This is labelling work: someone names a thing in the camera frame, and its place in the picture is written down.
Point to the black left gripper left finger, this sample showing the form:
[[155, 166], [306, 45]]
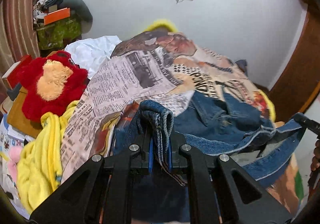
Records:
[[100, 191]]

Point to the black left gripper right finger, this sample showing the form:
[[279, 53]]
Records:
[[220, 191]]

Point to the blue denim jacket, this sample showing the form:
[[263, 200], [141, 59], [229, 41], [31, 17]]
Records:
[[213, 126]]

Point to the right hand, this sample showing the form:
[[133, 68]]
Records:
[[316, 156]]

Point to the brown wooden door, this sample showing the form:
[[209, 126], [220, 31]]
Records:
[[298, 85]]

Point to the yellow fleece blanket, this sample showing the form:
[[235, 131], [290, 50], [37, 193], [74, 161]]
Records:
[[39, 170]]

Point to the dark blue pillow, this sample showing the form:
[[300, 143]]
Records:
[[242, 64]]

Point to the pink plush toy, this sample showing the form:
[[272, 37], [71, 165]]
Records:
[[14, 158]]

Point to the brown cardboard box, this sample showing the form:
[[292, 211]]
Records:
[[17, 119]]

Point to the red plush toy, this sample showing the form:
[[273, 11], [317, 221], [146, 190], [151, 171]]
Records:
[[52, 83]]

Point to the newspaper print bed blanket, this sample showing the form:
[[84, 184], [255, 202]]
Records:
[[162, 66]]

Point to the white crumpled sheet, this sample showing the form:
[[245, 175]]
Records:
[[90, 53]]

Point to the striped maroon curtain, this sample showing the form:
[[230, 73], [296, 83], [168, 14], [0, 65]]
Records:
[[18, 37]]

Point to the cluttered green covered table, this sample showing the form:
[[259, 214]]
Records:
[[58, 23]]

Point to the orange box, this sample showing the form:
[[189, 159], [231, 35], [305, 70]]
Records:
[[57, 15]]

